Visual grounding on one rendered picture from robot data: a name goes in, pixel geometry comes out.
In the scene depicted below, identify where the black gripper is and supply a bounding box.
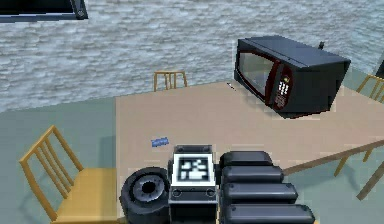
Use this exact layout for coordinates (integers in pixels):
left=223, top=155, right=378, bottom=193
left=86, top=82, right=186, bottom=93
left=119, top=166, right=172, bottom=224

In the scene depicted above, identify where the yellow wooden chair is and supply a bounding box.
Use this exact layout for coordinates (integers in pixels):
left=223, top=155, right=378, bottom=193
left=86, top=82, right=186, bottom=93
left=333, top=73, right=384, bottom=178
left=153, top=70, right=189, bottom=93
left=18, top=124, right=118, bottom=224

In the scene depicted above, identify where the small blue flat card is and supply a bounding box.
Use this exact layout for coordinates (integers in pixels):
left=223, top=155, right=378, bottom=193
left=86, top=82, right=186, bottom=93
left=150, top=137, right=170, bottom=148

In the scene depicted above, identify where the beige wooden table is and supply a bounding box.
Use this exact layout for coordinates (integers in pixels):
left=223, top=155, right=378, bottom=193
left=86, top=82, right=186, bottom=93
left=114, top=79, right=384, bottom=224

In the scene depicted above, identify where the black microwave oven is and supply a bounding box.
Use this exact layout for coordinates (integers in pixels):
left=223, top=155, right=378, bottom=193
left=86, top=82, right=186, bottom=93
left=233, top=35, right=352, bottom=119

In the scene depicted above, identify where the dark framed wall picture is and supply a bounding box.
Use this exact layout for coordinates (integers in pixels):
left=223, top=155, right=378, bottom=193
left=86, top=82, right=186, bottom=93
left=0, top=0, right=89, bottom=24

